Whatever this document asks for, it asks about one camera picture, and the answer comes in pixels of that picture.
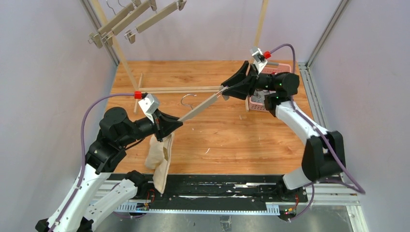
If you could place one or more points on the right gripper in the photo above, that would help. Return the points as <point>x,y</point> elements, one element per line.
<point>251,82</point>

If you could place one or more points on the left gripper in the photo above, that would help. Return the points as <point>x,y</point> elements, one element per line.
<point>158,125</point>

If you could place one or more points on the grey striped underwear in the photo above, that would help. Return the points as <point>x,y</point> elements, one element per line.
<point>259,96</point>

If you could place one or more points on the cream underwear hanger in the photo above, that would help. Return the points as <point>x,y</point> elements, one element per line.
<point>202,106</point>

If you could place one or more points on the cream underwear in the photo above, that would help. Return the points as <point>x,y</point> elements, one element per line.
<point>159,160</point>

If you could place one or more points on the beige clip hanger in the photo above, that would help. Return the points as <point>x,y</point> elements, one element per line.
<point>143,7</point>
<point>119,22</point>

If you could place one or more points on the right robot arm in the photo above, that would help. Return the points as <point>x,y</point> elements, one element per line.
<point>324,154</point>

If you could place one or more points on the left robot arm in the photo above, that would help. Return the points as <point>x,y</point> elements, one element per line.
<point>117,131</point>

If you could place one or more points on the empty beige clip hanger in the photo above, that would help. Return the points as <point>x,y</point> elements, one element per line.
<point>119,22</point>

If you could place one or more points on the pink plastic basket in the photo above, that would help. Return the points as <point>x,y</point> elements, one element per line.
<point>270,68</point>

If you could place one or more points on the wooden clothes rack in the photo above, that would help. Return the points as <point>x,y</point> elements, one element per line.
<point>95,5</point>

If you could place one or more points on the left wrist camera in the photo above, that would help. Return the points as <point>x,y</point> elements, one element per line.
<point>149,104</point>

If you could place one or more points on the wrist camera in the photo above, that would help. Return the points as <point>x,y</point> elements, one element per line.
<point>259,59</point>
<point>149,104</point>

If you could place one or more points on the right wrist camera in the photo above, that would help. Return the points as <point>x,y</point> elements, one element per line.
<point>259,59</point>

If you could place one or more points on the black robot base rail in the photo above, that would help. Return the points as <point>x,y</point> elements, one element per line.
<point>216,193</point>

